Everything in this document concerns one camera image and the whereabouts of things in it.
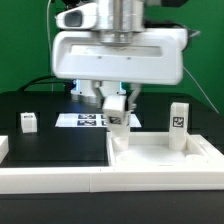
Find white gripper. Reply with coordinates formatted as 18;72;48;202
52;28;187;111

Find white square table top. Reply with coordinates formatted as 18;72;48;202
107;132;224;168

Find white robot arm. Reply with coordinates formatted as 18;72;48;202
52;0;190;110

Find fiducial marker sheet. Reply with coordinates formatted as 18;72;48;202
54;113;143;128

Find white left barrier piece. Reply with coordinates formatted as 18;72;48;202
0;136;9;164

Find black cables at base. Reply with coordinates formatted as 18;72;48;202
18;75;73;93

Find grey cable right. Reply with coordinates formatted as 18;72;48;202
182;64;219;114

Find grey cable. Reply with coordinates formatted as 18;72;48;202
46;0;55;92
182;64;219;114

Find grey cable left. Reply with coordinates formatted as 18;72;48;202
46;0;55;92

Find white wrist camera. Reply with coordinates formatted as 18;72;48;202
56;3;97;30

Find white front barrier wall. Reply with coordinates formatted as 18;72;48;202
0;167;224;194

